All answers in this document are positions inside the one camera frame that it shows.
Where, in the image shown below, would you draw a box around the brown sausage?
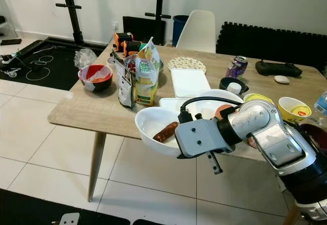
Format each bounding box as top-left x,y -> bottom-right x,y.
153,122 -> 179,143

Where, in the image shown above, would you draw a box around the orange round fruit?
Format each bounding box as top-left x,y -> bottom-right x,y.
215,105 -> 233,119

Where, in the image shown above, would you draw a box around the white rectangular tray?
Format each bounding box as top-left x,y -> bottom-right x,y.
158,97 -> 200,112
170,68 -> 211,98

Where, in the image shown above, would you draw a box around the yellow noodle cup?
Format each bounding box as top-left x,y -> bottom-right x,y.
277,96 -> 312,124
244,93 -> 274,106

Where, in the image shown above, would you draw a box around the black bowl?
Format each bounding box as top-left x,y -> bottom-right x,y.
219,77 -> 249,95

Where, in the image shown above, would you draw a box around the black floor mat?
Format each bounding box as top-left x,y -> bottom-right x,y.
0,188 -> 130,225
132,218 -> 164,225

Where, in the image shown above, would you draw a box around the patterned round plate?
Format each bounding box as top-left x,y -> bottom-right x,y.
167,57 -> 207,73

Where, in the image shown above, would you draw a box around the black printed food pouch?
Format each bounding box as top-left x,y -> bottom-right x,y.
114,52 -> 138,108

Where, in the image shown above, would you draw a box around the purple drink can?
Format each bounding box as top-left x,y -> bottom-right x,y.
226,56 -> 248,79

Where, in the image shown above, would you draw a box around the maroon bowl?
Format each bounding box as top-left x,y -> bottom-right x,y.
299,123 -> 327,152

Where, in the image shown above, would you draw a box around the white computer mouse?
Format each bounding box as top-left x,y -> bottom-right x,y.
274,75 -> 290,85

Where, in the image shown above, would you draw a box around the black gamepad controller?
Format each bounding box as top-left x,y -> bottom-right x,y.
255,59 -> 303,78

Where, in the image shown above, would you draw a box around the light wooden table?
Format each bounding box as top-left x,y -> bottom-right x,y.
48,41 -> 327,225

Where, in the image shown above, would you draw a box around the clear water bottle blue cap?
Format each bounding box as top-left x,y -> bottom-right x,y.
314,91 -> 327,118

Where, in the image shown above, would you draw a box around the orange black device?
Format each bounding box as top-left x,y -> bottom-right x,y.
123,40 -> 143,57
114,32 -> 133,51

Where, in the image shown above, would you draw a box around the red white bowl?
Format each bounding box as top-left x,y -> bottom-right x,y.
78,64 -> 113,92

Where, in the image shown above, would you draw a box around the white plastic chair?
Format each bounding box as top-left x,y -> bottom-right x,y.
176,9 -> 216,54

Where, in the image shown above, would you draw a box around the blue bin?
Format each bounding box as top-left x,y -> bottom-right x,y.
173,15 -> 190,47

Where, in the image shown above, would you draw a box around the black foam puzzle mats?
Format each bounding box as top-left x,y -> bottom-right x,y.
216,22 -> 327,65

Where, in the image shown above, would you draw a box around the black box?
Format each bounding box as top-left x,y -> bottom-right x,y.
123,16 -> 167,45

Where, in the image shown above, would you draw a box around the crumpled clear plastic bag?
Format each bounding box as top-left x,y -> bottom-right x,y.
74,48 -> 98,69

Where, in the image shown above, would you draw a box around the black rack base mat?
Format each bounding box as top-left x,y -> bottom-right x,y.
0,37 -> 108,85

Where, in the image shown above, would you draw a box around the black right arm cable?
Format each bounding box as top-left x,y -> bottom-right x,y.
179,96 -> 245,124

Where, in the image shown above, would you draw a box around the white looped cable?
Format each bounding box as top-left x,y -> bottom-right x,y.
26,56 -> 52,80

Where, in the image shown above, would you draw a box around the grey robot body bracket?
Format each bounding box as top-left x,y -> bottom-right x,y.
59,212 -> 81,225

